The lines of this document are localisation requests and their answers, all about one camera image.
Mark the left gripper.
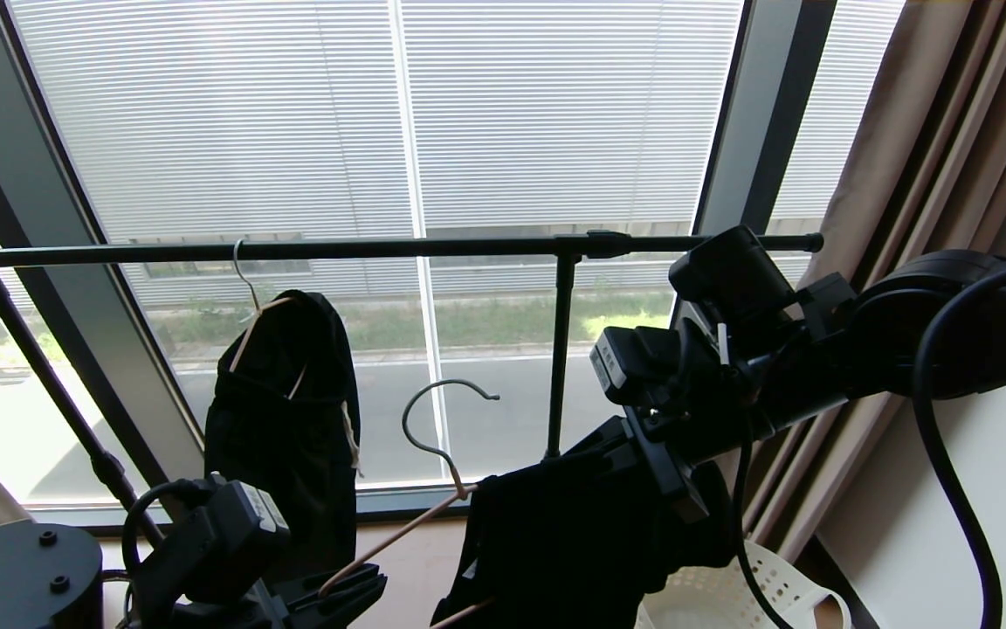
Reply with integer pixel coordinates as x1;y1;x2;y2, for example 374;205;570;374
174;579;296;629

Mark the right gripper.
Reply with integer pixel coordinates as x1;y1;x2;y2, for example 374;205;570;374
622;348;851;526

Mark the black garment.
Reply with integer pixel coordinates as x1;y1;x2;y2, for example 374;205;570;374
430;435;738;629
203;290;362;584

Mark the pink clothes hanger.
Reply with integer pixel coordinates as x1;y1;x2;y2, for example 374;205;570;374
318;378;502;629
229;239;310;403

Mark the white laundry basket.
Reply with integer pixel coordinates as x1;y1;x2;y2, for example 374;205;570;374
637;539;854;629

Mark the black clothes rack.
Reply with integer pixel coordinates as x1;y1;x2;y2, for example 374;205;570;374
0;230;825;547

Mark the window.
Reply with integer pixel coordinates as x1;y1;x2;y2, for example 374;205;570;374
0;0;910;525

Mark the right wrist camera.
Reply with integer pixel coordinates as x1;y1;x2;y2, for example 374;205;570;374
589;323;706;409

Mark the black cable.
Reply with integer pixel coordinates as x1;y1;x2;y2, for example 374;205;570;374
728;253;1006;629
121;478;209;577

